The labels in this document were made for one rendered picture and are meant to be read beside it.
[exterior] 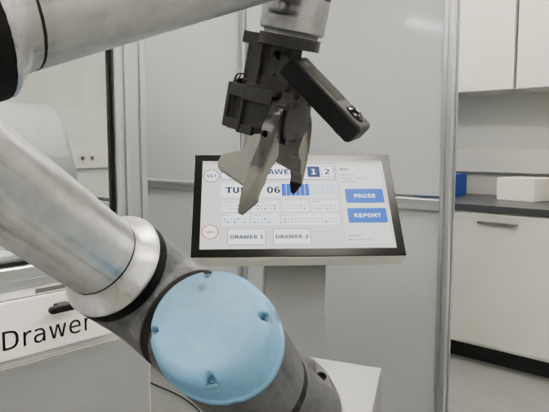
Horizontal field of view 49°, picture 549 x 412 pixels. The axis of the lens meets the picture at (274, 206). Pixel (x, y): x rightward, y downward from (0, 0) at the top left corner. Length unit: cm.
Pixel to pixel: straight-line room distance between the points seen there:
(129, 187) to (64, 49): 101
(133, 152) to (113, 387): 52
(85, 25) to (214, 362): 31
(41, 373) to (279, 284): 60
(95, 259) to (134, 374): 90
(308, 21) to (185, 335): 35
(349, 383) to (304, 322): 84
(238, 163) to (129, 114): 72
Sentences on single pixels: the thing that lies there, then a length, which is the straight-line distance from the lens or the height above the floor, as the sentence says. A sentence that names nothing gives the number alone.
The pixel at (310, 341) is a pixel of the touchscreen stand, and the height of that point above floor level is 72.
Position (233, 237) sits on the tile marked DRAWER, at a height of 100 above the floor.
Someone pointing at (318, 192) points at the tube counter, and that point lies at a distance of 153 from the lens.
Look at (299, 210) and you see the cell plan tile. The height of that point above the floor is 106.
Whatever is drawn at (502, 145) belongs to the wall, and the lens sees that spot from 417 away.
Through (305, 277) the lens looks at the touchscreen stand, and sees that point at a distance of 155.
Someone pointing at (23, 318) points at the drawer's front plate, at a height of 89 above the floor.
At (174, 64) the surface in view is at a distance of 312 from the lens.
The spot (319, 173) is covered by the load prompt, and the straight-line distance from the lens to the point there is 157.
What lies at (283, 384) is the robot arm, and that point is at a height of 99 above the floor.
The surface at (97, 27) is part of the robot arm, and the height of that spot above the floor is 129.
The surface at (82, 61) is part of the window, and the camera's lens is 134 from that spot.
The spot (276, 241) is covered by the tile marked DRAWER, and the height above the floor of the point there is 99.
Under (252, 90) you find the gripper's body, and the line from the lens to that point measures 69.
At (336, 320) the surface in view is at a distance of 245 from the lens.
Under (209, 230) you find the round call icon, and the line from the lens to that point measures 146.
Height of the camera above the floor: 122
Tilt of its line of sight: 6 degrees down
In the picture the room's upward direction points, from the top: straight up
